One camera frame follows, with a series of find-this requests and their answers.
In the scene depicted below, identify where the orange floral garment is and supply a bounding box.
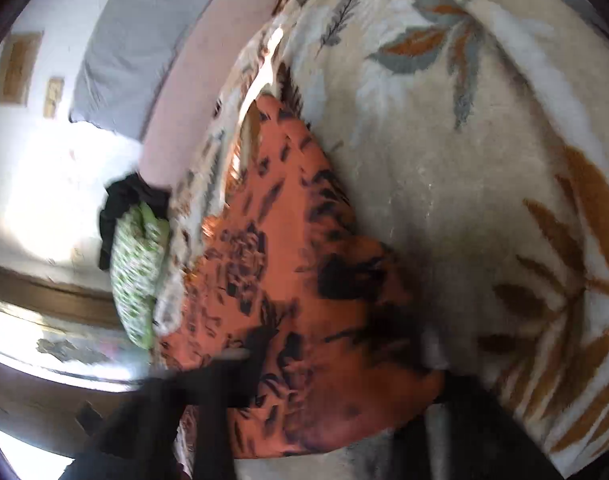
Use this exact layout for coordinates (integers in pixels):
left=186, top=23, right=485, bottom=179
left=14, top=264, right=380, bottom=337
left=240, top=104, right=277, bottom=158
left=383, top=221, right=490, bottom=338
left=160, top=96, right=443, bottom=458

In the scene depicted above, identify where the black clothing pile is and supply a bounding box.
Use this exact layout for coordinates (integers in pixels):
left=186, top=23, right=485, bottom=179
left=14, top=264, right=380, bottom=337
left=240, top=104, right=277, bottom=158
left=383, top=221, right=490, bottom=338
left=98, top=172, right=171, bottom=271

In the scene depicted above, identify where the green white patterned pillow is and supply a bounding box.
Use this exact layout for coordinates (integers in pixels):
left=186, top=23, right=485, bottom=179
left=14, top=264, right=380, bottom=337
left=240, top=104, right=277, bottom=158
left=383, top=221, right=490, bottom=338
left=109, top=202, right=170, bottom=350

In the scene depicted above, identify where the leaf pattern fleece blanket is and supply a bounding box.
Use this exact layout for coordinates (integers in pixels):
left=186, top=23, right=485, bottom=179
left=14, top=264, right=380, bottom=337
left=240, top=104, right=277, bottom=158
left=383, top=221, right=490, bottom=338
left=155, top=0, right=609, bottom=479

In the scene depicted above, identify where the grey pillow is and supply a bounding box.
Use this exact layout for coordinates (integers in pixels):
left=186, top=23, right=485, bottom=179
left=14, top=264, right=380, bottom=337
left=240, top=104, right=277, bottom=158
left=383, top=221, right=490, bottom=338
left=69, top=0, right=211, bottom=141

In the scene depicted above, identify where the pink bolster cushion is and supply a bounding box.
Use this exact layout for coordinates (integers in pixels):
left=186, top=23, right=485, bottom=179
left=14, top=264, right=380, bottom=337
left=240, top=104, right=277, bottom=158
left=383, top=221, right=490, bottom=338
left=138, top=0, right=278, bottom=190

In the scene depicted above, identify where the wooden door frame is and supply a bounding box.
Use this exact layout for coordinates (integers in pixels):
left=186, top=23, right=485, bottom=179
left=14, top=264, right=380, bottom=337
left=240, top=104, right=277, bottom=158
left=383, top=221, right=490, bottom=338
left=0, top=266, right=121, bottom=328

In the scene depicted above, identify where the beige wall switch plate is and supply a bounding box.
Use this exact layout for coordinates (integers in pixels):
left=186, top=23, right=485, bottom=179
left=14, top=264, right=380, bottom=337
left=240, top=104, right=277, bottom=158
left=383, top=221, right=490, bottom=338
left=43, top=77, right=65, bottom=119

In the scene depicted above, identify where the small framed wall picture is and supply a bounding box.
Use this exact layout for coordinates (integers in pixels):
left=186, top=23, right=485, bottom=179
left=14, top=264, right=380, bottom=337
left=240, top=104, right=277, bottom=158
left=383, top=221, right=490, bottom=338
left=0, top=32, right=43, bottom=106

